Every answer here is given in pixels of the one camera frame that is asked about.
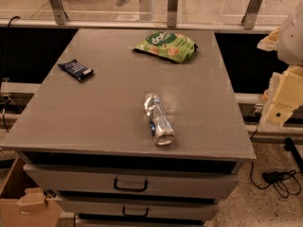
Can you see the middle metal railing bracket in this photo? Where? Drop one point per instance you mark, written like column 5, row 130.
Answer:
column 172, row 13

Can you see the left metal railing bracket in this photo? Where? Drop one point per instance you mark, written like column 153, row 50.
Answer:
column 58, row 11

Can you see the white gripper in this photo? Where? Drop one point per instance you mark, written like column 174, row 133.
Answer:
column 292, row 42

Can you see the right metal railing bracket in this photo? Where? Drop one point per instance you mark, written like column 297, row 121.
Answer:
column 250, row 17

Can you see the metal railing bracket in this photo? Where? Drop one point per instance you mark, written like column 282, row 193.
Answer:
column 58, row 11
column 250, row 17
column 172, row 13

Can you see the cardboard box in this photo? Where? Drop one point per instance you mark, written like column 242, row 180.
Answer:
column 23, row 203

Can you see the top grey drawer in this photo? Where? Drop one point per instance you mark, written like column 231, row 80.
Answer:
column 64, row 178

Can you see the grey drawer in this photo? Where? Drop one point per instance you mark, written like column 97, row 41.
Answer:
column 132, row 210
column 64, row 178

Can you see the dark blue snack packet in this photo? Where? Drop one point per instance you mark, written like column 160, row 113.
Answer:
column 76, row 70

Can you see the green rice chip bag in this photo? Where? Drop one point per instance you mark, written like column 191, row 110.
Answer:
column 172, row 46

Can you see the grey drawer cabinet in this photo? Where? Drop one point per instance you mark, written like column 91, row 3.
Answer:
column 101, row 123

